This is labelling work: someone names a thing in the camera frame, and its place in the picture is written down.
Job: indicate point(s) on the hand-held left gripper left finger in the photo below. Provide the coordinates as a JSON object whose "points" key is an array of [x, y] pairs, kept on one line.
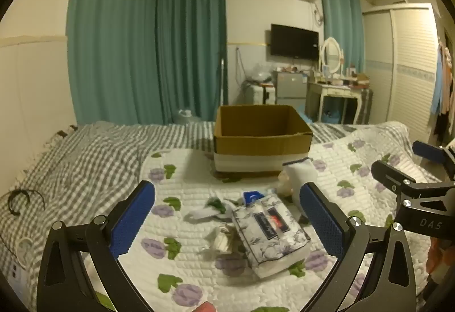
{"points": [[130, 217]]}

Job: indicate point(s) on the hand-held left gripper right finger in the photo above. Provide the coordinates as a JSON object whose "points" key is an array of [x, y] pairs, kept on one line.
{"points": [[321, 223]]}

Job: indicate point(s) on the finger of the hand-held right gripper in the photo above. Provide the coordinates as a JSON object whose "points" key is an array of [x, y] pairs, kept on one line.
{"points": [[428, 151], [389, 175]]}

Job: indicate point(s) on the floral tissue pack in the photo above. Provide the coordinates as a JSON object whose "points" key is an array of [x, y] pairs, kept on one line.
{"points": [[272, 233]]}

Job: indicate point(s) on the cardboard box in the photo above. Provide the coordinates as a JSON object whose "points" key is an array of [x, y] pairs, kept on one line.
{"points": [[261, 141]]}

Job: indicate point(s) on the person's left hand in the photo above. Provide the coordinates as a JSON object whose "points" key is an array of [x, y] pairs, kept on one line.
{"points": [[204, 307]]}

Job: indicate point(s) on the beige plush toy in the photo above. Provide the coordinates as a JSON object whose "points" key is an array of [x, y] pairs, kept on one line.
{"points": [[286, 184]]}

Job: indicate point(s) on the hanging clothes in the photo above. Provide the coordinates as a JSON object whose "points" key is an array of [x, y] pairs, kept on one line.
{"points": [[444, 84]]}

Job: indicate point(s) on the small blue white packet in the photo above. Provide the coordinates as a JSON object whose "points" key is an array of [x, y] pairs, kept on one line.
{"points": [[253, 197]]}

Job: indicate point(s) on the white floral quilt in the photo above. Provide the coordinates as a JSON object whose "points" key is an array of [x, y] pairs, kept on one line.
{"points": [[199, 173]]}

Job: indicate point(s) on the green and white cloth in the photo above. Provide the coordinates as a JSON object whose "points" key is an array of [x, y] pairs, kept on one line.
{"points": [[213, 207]]}

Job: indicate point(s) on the white wardrobe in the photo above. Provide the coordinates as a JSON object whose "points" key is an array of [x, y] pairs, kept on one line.
{"points": [[408, 70]]}

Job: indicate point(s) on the crumpled white tissue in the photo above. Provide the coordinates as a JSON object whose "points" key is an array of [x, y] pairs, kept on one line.
{"points": [[224, 241]]}

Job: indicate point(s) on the stack of books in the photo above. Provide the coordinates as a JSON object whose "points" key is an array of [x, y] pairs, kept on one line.
{"points": [[359, 80]]}

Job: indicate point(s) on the white dressing table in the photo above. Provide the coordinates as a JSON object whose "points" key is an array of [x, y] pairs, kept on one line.
{"points": [[336, 91]]}

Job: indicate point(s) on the clear water jug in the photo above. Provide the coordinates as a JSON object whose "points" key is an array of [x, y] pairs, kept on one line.
{"points": [[187, 118]]}

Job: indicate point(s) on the white power strip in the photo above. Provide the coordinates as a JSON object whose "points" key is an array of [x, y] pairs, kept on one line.
{"points": [[14, 273]]}

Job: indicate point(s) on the grey mini fridge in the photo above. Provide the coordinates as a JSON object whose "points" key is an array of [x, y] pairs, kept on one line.
{"points": [[289, 87]]}

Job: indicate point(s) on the white oval mirror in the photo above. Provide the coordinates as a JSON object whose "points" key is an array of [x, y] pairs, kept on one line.
{"points": [[330, 54]]}

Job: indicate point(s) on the white appliance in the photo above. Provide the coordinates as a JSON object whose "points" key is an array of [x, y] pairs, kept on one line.
{"points": [[257, 95]]}

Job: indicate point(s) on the narrow teal curtain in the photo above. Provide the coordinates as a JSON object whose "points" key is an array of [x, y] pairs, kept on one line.
{"points": [[341, 27]]}

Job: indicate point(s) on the clear plastic bag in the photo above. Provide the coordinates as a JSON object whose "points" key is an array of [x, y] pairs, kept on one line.
{"points": [[261, 73]]}

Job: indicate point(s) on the metal pole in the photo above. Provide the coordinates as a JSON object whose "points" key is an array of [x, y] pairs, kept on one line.
{"points": [[221, 84]]}

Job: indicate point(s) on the wide teal curtain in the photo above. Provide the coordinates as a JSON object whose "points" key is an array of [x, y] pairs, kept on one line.
{"points": [[142, 41]]}

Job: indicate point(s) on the black wall television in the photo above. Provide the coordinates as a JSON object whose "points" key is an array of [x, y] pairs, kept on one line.
{"points": [[294, 41]]}

